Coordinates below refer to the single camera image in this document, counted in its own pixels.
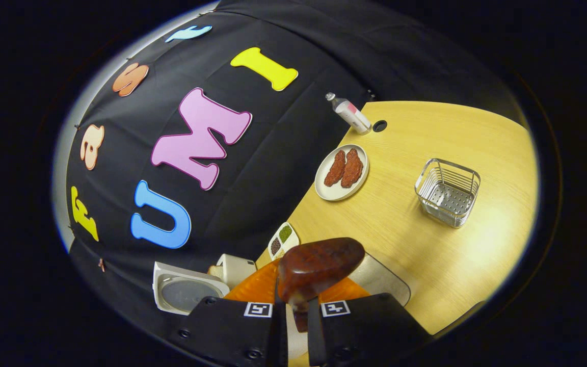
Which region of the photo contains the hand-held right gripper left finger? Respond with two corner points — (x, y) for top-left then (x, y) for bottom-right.
(166, 257), (289, 367)

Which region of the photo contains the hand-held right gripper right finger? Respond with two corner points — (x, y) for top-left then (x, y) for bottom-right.
(306, 278), (432, 367)

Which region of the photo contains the white rice cooker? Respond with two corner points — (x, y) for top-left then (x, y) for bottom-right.
(152, 261), (230, 316)

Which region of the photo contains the brown wooden spoon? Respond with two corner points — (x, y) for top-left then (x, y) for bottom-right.
(277, 237), (366, 333)

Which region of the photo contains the metal wire chopstick holder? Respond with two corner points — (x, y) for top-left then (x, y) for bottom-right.
(415, 158), (481, 228)

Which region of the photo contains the clear glass rice container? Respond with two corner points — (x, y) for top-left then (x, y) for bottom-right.
(347, 253), (411, 306)

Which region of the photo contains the white toaster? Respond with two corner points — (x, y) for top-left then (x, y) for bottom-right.
(216, 254), (257, 289)

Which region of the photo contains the white divided spice dish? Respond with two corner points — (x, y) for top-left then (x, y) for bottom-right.
(268, 222), (300, 260)

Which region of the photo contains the white round plate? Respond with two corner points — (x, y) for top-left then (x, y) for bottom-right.
(314, 144), (370, 202)

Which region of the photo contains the black backdrop cloth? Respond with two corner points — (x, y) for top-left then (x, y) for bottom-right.
(64, 0), (523, 347)

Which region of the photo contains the clear bottle with pink label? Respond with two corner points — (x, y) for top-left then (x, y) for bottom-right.
(325, 92), (372, 136)

